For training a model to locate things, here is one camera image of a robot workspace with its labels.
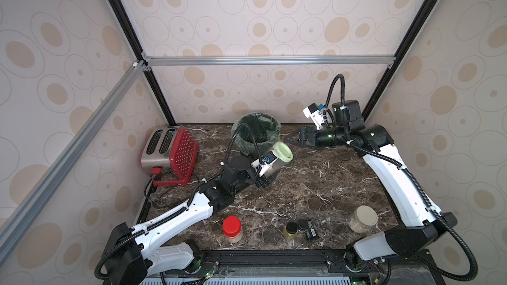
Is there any yellow spice jar black lid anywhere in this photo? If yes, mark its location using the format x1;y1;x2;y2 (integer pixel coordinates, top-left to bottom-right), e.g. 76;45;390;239
283;222;298;241

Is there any red lid oatmeal jar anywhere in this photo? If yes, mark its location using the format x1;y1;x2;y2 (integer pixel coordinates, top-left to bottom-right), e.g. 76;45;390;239
222;216;243;244

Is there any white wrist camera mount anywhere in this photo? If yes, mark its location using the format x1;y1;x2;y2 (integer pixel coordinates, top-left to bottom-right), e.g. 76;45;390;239
302;103;324;130
251;150;278;174

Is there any aluminium frame rail left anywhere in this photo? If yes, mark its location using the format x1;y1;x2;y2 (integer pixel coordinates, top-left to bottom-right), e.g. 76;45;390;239
1;60;147;265

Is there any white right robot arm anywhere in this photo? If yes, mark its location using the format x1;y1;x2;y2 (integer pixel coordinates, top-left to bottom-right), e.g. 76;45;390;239
285;100;479;282

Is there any light green jar lid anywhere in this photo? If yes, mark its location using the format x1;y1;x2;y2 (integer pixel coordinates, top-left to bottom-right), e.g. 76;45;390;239
273;141;293;163

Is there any red polka dot toaster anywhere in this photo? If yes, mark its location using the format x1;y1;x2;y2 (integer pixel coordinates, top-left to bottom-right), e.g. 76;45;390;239
141;126;198;187

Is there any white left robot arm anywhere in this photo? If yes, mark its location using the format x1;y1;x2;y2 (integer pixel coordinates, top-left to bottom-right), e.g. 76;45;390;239
94;153;280;284

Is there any dark spice jar black lid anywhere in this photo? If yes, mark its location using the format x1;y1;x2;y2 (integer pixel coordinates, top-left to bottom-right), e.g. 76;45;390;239
297;219;309;237

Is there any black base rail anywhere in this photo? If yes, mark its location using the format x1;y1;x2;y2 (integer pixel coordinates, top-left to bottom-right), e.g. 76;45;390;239
158;248;440;280

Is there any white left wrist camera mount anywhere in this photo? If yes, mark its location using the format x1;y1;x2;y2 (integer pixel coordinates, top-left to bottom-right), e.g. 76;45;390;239
251;150;278;174

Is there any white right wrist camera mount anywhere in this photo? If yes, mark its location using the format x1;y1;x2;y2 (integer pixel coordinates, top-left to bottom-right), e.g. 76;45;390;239
302;103;324;130

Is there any black toaster power cord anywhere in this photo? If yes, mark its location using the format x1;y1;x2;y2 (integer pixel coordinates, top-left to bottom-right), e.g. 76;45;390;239
144;172;201;210

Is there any black trash bin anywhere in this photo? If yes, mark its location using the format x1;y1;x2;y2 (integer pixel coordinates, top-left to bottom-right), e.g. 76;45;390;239
233;112;282;157

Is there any aluminium frame rail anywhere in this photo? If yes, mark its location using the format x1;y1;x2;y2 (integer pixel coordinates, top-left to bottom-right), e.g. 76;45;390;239
134;55;396;69
1;60;147;265

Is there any aluminium frame rail back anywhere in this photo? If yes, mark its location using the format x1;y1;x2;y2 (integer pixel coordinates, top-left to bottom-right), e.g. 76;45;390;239
134;55;396;69

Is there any small black box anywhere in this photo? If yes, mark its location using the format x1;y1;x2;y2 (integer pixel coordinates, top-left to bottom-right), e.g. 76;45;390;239
305;220;319;241

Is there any clear oatmeal jar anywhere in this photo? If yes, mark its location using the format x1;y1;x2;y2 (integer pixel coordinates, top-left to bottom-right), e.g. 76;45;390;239
275;159;287;172

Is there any beige lid jar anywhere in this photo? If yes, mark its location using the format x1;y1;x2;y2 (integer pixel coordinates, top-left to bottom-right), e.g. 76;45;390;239
349;205;378;234

